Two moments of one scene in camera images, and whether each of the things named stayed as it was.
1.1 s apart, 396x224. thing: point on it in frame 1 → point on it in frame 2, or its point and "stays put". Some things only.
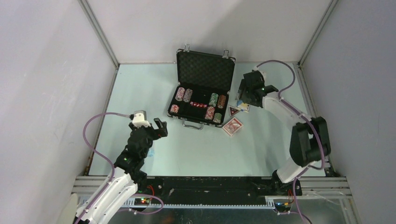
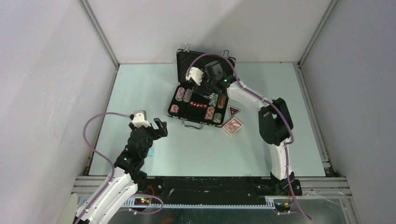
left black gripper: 162,131 stays put
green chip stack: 213,99 stays put
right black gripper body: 243,93 → 208,83
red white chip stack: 210,113 stays put
